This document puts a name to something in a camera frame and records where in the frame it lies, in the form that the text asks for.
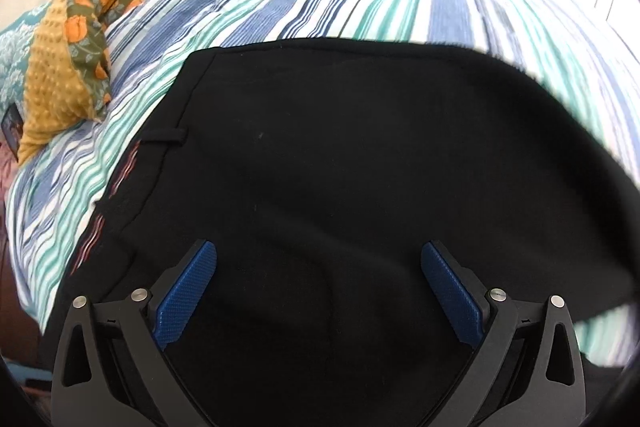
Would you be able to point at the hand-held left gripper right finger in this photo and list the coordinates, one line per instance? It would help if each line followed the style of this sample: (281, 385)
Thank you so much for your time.
(452, 297)

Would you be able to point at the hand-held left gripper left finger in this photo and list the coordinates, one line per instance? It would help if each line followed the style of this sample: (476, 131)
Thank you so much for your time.
(185, 297)

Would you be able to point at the black pants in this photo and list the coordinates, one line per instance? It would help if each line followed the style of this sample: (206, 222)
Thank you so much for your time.
(325, 157)

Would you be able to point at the smartphone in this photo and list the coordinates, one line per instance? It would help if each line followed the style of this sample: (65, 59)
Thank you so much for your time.
(11, 127)

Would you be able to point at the mustard dotted pillow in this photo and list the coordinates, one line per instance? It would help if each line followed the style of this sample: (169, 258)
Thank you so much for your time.
(55, 72)

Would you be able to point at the teal patterned pillow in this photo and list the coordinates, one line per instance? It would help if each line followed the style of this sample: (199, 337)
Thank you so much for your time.
(15, 52)

